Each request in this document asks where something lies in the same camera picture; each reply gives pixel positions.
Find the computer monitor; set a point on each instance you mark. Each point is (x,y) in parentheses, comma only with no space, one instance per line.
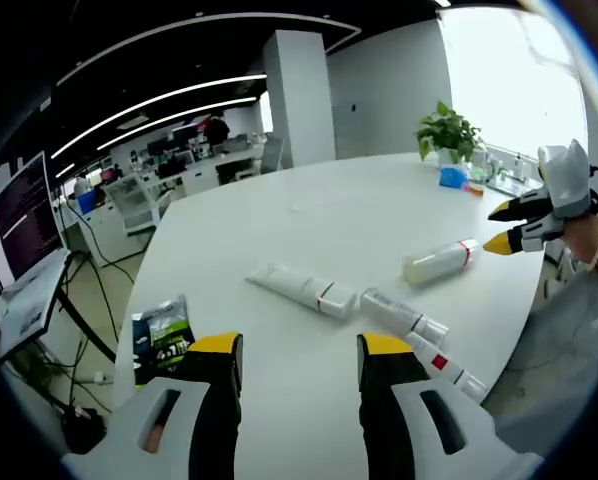
(21,220)

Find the white skincare tube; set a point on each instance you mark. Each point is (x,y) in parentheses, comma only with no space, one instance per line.
(299,287)

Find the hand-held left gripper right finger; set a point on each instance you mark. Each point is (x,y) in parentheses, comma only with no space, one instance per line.
(479,440)

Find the black bag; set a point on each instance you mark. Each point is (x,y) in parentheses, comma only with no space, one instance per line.
(84,430)

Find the person's right hand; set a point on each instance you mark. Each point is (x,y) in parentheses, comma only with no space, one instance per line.
(581,237)

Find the clear glass mug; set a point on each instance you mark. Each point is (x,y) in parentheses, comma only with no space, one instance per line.
(481,167)

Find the white laptop stand desk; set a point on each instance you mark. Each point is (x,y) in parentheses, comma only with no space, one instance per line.
(29,320)

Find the white skincare bottle red square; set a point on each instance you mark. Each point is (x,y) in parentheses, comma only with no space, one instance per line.
(444,367)

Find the small orange object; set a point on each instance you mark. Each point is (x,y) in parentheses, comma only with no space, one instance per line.
(476,190)

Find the white ceiling light strip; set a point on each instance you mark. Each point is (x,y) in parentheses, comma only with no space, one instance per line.
(219,83)
(219,106)

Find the white skincare bottle red collar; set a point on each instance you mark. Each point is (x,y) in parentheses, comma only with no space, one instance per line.
(439,262)

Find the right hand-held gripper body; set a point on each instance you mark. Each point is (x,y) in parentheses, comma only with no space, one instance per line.
(569,180)

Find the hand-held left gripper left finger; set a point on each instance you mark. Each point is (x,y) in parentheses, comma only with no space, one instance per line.
(129,440)

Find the person's left hand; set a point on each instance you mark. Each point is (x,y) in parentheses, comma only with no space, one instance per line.
(154,437)

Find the small plain white skincare bottle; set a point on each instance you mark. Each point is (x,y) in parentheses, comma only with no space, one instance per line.
(394,307)

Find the blue plastic packet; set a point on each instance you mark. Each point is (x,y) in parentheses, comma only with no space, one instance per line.
(454,176)

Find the metal tray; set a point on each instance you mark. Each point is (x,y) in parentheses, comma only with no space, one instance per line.
(509,186)

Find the grey mesh office chair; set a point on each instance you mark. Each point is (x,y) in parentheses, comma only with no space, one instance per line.
(569,350)

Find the potted green plant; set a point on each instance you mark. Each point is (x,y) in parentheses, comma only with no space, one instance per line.
(449,132)

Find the row of office desks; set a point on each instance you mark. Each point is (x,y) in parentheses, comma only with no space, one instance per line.
(229,155)

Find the green black foil packet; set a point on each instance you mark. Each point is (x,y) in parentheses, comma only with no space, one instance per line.
(161,335)

